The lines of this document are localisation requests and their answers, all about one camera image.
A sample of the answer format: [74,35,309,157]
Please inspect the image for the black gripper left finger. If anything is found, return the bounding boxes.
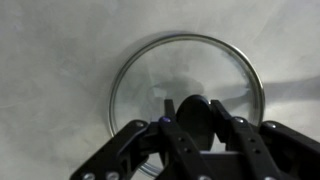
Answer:
[69,98,215,180]

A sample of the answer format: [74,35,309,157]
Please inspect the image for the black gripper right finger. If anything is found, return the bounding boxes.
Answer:
[209,98,320,180]

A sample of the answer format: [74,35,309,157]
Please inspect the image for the glass lid with black knob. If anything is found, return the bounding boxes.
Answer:
[108,32,266,178]

